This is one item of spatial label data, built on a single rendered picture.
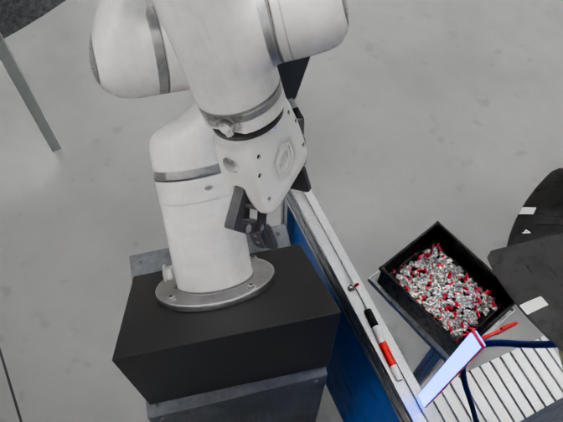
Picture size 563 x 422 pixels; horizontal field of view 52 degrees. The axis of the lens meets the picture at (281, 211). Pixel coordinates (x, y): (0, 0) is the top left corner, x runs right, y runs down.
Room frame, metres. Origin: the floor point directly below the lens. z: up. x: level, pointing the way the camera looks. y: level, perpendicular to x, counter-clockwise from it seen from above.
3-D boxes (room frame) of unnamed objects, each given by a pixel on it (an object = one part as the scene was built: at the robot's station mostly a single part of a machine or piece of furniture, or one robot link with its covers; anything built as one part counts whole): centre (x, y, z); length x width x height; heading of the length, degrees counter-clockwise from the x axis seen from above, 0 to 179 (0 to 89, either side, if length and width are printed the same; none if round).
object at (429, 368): (0.40, -0.36, 0.40); 0.03 x 0.03 x 0.80; 38
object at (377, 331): (0.33, -0.18, 0.87); 0.14 x 0.01 x 0.01; 20
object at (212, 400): (0.37, 0.10, 0.47); 0.30 x 0.30 x 0.93; 13
